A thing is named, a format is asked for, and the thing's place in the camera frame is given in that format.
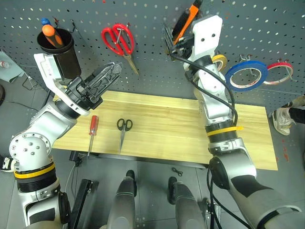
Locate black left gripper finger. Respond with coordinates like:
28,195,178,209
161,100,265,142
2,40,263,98
82,62,123,101
90,62,117,78

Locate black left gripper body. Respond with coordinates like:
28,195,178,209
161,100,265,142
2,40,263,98
63,76,104,111

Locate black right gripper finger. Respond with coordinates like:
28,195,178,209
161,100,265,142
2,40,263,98
166,25,176,54
163,22,170,52

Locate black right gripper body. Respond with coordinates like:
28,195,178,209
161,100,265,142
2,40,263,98
169,33,196,59

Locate orange black utility knife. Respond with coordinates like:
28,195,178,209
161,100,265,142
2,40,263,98
172,0,203,46

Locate grey metal pegboard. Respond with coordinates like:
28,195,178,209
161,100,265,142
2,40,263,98
0,0,305,113

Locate yellow tape roll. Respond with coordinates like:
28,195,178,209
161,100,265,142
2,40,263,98
212,54,227,72

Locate blue tape roll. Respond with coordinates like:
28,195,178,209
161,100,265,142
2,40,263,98
224,60,268,93

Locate red tape roll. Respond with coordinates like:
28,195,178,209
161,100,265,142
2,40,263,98
262,61,294,87

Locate black tool cup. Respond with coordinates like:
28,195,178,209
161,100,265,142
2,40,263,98
37,28,82,81

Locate metal scissors hook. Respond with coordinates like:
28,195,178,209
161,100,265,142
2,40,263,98
115,22,131,45

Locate black box under table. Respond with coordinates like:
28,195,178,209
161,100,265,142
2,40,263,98
69,150,83,167

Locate black white sneaker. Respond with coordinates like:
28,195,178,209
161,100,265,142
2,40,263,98
0,154,16,173

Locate black metal bar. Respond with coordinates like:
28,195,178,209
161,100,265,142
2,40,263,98
69,178,94,229

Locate grey rounded robot leg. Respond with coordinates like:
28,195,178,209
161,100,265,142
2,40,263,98
106,169,142,229
167,176,208,229

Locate black trouser leg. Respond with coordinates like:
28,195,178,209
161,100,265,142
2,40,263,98
288,106,305,125

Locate red handle scissors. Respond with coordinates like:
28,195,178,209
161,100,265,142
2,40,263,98
101,23,140,76

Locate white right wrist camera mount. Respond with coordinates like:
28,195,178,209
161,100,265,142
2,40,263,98
191,15,224,63

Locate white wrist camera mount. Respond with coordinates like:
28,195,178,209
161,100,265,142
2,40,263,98
33,52,91,117
191,15,224,63

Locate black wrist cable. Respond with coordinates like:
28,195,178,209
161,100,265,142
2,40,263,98
169,51,239,127

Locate red handle screwdriver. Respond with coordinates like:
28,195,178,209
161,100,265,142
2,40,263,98
86,115,100,158

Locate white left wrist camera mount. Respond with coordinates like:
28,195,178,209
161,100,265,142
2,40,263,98
33,52,91,117

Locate black handle scissors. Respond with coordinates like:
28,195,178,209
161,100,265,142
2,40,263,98
116,118,133,154

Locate orange black handle screwdriver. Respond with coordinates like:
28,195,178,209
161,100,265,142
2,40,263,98
41,24,64,49

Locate white floor cable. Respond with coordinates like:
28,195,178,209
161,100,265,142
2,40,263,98
64,164,77,193

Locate black lower arm cable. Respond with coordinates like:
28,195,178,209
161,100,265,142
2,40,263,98
206,164,254,229

